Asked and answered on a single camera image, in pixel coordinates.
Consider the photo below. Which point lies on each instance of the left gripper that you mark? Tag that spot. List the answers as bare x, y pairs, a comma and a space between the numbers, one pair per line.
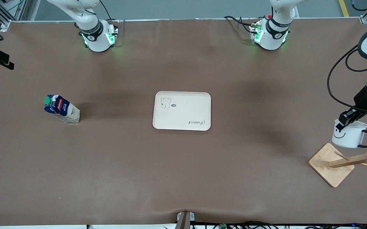
363, 100

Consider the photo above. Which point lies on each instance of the blue white milk carton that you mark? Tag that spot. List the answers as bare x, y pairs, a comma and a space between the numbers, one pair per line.
65, 111

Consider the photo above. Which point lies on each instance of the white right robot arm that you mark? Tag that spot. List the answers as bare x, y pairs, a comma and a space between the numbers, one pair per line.
96, 38

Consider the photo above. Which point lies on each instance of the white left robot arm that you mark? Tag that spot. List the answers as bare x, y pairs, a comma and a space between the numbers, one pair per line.
272, 35

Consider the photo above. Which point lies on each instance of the cream rectangular plastic tray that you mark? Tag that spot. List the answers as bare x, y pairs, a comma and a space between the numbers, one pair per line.
181, 111

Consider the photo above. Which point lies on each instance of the wooden mug tree stand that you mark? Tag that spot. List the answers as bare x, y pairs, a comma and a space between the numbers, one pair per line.
329, 168

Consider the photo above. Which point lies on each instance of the brown table mat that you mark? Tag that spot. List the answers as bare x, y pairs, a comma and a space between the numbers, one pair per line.
183, 165

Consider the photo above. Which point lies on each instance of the metal table edge bracket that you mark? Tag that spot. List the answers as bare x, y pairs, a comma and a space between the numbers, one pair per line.
186, 219

